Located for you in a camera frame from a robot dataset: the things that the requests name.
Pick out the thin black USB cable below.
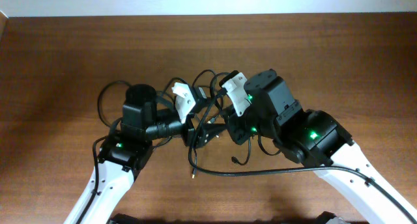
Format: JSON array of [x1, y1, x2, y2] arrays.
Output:
[[96, 80, 198, 180]]

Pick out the right camera black cable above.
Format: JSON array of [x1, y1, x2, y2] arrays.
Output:
[[188, 89, 417, 224]]

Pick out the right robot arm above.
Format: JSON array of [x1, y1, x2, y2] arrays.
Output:
[[220, 70, 416, 223]]

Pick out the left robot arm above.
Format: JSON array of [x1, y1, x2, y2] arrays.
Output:
[[65, 84, 225, 223]]

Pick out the wooden side panel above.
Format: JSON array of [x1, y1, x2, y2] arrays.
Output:
[[0, 10, 8, 40]]

